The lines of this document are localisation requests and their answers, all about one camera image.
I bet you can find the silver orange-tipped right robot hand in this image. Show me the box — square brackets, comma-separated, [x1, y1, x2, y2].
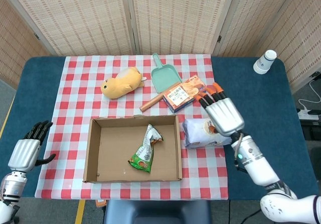
[194, 82, 245, 138]

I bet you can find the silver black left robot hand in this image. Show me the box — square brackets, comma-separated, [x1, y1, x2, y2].
[7, 120, 57, 173]

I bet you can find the white blue food bag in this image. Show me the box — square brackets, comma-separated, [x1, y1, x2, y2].
[182, 118, 233, 149]

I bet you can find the green snack packet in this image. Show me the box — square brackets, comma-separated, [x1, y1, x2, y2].
[127, 124, 164, 174]

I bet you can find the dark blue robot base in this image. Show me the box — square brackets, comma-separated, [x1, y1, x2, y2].
[103, 199, 212, 224]

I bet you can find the orange blue biscuit box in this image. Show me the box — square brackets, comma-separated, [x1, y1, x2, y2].
[163, 75, 208, 114]

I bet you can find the open brown cardboard box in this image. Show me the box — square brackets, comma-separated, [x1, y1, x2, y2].
[82, 115, 183, 184]

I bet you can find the blue felt table cover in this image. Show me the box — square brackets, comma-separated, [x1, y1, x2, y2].
[0, 55, 309, 201]

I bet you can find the white blue paper cup stack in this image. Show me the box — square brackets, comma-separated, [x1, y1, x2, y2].
[252, 49, 277, 75]

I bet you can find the red white checked tablecloth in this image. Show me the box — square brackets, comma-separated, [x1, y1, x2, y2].
[34, 54, 229, 201]

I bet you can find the mint green plastic dustpan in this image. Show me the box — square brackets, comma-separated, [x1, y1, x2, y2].
[150, 53, 183, 94]

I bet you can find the wooden rolling pin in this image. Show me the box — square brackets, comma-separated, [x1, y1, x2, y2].
[139, 82, 182, 113]

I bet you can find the white power strip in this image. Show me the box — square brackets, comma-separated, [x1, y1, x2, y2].
[297, 109, 319, 121]

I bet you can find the black equipment case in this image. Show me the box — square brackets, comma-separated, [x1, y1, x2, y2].
[299, 118, 321, 142]

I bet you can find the yellow plush animal toy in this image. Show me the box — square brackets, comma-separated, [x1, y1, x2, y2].
[100, 66, 147, 99]

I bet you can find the woven bamboo folding screen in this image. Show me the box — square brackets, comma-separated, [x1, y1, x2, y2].
[0, 0, 321, 92]

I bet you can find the white power cable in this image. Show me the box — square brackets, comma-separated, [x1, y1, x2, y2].
[298, 79, 321, 112]

